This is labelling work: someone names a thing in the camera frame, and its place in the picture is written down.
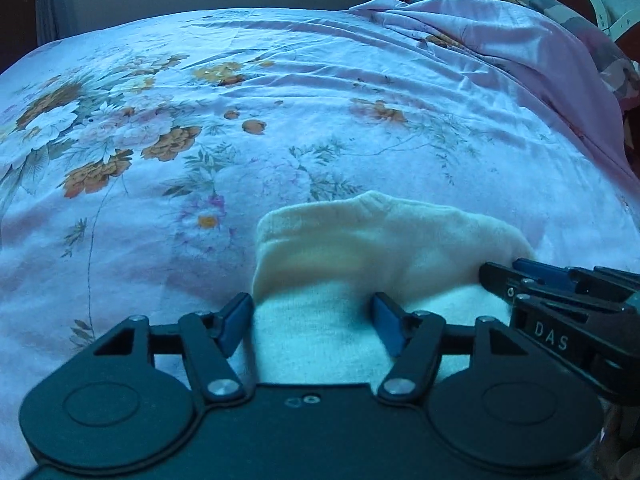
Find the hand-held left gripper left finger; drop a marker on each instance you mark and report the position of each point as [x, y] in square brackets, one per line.
[235, 320]

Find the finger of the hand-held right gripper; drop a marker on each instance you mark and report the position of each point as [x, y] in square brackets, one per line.
[540, 269]
[505, 280]

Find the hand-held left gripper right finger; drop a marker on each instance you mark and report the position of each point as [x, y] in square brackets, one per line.
[387, 322]

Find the white knit sweater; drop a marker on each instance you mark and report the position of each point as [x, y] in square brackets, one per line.
[380, 250]

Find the floral bed sheet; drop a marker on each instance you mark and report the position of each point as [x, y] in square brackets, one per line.
[200, 135]

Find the pink blanket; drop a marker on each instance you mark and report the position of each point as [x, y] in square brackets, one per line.
[490, 45]

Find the white round frame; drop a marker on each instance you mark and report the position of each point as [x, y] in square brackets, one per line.
[600, 5]

